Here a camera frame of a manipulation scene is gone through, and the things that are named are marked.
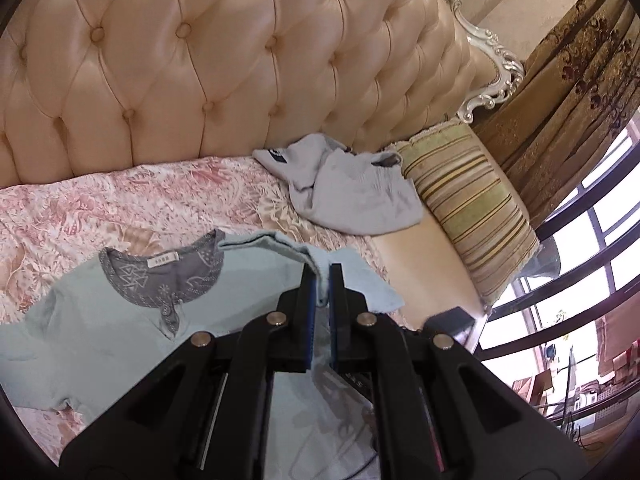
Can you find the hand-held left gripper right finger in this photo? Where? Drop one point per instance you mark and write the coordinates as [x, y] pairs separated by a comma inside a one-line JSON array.
[[336, 310]]

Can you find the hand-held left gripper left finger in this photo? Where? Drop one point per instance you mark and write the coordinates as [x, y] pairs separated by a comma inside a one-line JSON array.
[[307, 305]]

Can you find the light green shirt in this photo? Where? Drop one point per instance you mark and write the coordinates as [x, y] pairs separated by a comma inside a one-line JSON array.
[[100, 310]]

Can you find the grey garment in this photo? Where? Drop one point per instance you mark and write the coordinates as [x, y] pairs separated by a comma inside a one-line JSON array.
[[360, 195]]

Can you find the striped yellow pillow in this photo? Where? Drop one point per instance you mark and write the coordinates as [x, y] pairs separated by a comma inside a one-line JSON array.
[[465, 210]]

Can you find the pink floral blanket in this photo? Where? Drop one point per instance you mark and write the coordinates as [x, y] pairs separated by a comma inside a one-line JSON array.
[[125, 195]]

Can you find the beige tufted leather sofa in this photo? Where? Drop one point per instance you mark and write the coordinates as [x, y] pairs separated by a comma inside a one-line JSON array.
[[200, 60]]

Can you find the brown patterned curtain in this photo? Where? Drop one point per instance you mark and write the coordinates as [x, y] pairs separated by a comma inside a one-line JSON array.
[[575, 85]]

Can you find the dark window frame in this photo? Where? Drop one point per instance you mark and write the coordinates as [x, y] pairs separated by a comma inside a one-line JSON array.
[[560, 222]]

